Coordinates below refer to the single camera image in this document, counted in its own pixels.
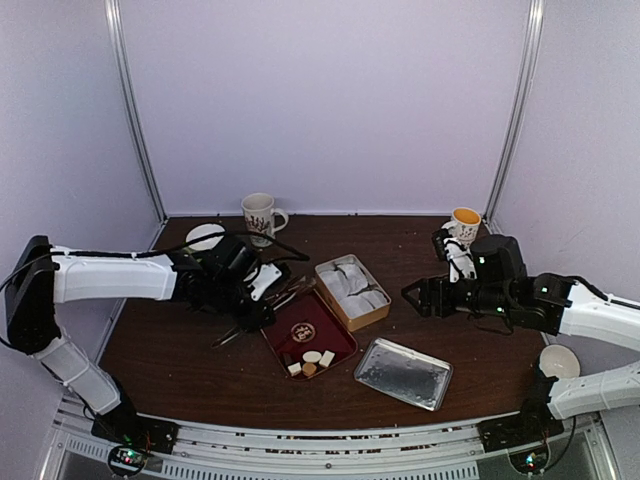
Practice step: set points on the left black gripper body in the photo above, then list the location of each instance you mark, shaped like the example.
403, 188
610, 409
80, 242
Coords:
225, 298

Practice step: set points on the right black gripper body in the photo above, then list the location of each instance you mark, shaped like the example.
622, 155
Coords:
487, 300

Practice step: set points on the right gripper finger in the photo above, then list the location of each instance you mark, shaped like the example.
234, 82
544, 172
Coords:
420, 305
414, 289

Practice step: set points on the black tongs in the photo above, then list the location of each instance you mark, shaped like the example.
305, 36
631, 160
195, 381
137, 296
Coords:
297, 287

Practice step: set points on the beige illustrated tin lid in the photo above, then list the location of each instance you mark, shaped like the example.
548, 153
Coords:
404, 374

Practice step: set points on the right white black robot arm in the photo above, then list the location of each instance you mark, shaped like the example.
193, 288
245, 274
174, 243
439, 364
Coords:
552, 304

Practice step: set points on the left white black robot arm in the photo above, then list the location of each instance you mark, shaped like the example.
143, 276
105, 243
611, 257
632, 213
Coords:
46, 276

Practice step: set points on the beige chocolate tin box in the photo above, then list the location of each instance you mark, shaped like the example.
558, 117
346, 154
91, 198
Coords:
352, 293

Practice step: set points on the white rectangular chocolate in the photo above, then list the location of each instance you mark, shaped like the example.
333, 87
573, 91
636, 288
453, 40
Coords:
326, 359

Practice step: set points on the white square chocolate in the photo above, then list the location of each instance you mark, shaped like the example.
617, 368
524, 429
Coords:
294, 369

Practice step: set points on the white round chocolate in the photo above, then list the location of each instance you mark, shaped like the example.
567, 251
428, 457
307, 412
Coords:
312, 357

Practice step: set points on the brown round chocolate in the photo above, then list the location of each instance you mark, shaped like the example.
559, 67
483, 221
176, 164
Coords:
309, 369

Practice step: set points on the white paper cup liner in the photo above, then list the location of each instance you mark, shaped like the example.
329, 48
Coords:
334, 276
376, 298
352, 271
354, 306

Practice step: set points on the white teacup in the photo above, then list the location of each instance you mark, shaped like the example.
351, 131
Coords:
204, 236

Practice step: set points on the white mug yellow interior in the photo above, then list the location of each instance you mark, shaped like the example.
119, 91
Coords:
464, 224

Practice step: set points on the tall floral beige mug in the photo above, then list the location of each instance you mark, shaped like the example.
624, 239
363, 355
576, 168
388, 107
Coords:
263, 218

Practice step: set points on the dark red lacquer tray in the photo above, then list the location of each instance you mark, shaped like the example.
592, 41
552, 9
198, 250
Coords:
308, 324

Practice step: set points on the white bowl near right base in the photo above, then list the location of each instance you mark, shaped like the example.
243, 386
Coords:
559, 361

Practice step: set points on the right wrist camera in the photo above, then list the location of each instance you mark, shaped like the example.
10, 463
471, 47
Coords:
448, 248

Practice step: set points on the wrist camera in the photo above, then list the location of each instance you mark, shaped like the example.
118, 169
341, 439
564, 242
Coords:
448, 248
264, 277

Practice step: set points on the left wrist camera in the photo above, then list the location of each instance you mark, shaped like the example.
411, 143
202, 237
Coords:
264, 277

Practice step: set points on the front aluminium rail frame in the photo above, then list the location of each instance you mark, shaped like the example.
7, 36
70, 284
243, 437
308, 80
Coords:
451, 450

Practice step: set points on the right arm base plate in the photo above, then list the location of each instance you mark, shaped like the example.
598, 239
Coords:
515, 430

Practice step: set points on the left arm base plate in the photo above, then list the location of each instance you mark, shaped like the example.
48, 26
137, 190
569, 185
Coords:
143, 433

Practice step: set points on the right aluminium frame post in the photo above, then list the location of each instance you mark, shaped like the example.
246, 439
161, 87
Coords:
525, 78

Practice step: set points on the aluminium frame post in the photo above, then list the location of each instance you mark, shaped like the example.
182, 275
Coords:
133, 119
525, 78

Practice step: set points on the left aluminium frame post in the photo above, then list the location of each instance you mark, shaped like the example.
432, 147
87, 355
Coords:
133, 119

